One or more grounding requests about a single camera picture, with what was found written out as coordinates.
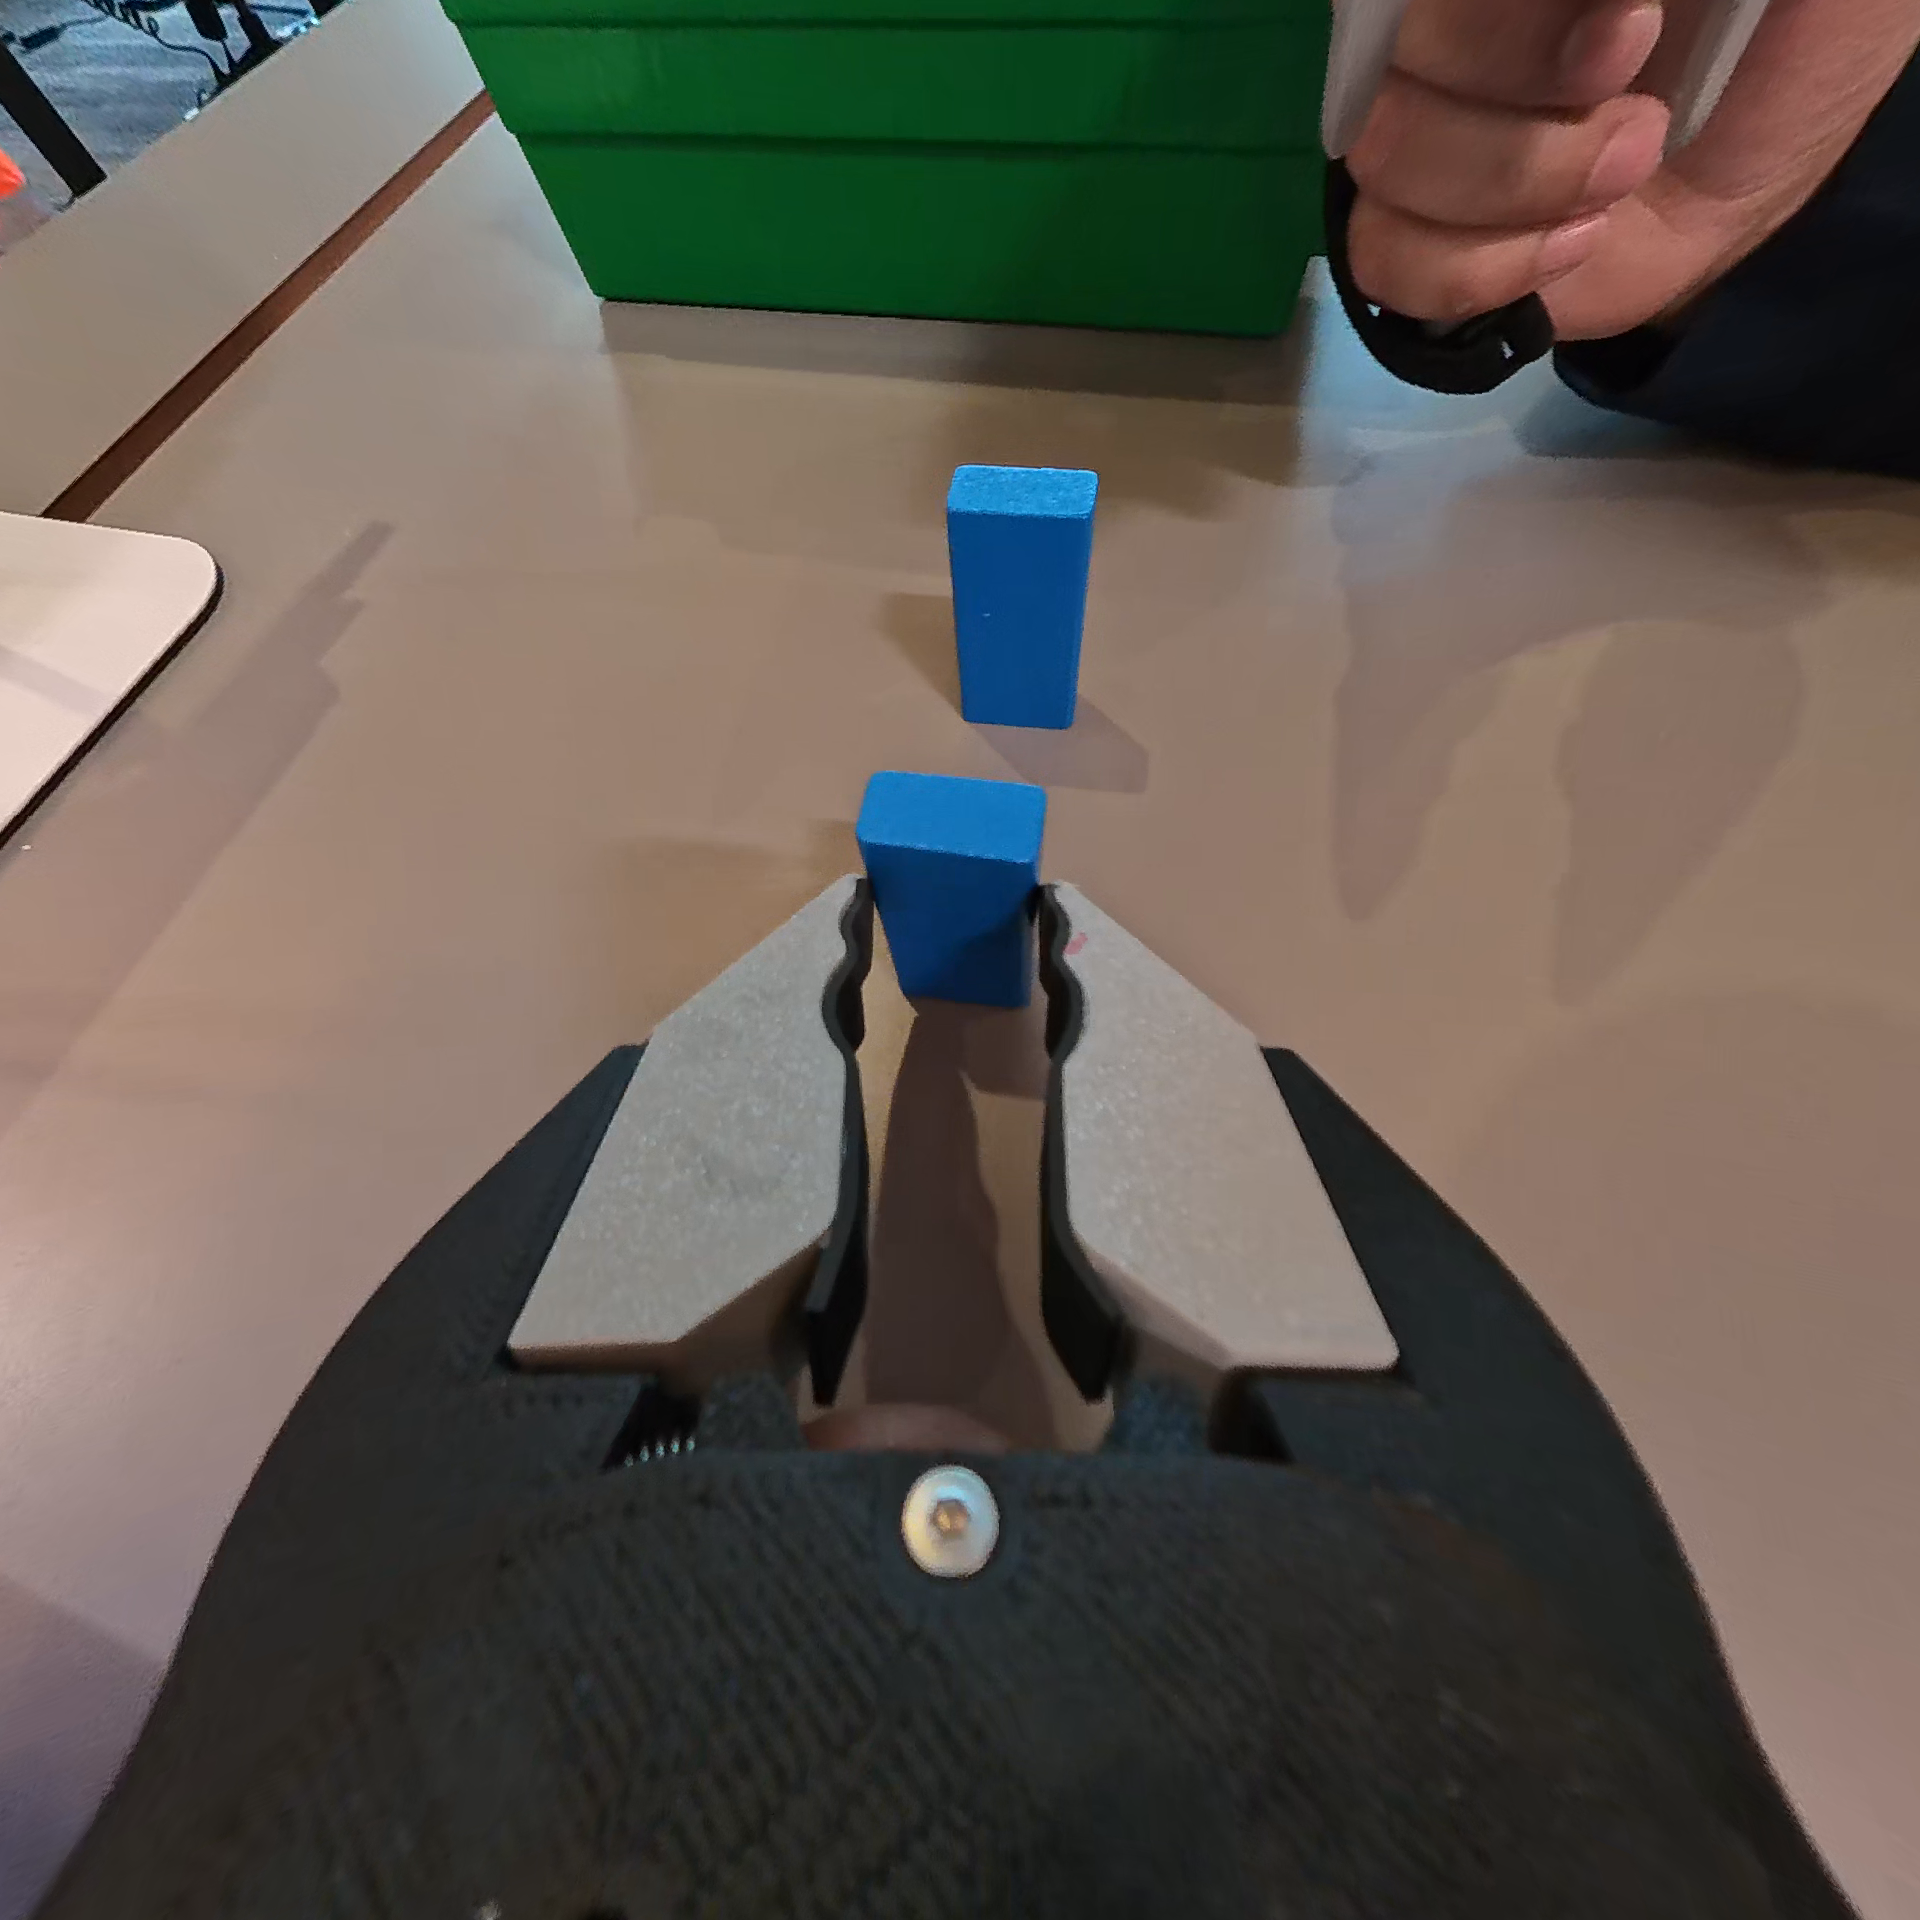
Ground green plastic bin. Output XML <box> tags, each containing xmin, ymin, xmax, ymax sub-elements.
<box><xmin>438</xmin><ymin>0</ymin><xmax>1336</xmax><ymax>341</ymax></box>

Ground person's right forearm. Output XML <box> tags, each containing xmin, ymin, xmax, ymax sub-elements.
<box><xmin>1552</xmin><ymin>85</ymin><xmax>1920</xmax><ymax>483</ymax></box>

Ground black table leg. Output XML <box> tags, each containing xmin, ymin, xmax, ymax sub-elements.
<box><xmin>0</xmin><ymin>31</ymin><xmax>107</xmax><ymax>197</ymax></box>

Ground white document stand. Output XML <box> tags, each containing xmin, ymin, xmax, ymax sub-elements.
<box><xmin>0</xmin><ymin>510</ymin><xmax>223</xmax><ymax>842</ymax></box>

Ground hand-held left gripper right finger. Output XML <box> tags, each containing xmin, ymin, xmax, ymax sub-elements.
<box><xmin>1038</xmin><ymin>880</ymin><xmax>1401</xmax><ymax>1428</ymax></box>

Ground person's right hand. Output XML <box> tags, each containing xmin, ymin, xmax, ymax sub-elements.
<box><xmin>1340</xmin><ymin>0</ymin><xmax>1910</xmax><ymax>325</ymax></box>

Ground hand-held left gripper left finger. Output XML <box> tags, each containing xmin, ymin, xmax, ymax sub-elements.
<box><xmin>507</xmin><ymin>874</ymin><xmax>872</xmax><ymax>1410</ymax></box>

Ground blue rectangular wooden block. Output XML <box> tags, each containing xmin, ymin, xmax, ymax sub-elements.
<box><xmin>857</xmin><ymin>770</ymin><xmax>1049</xmax><ymax>1011</ymax></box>
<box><xmin>947</xmin><ymin>463</ymin><xmax>1102</xmax><ymax>729</ymax></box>

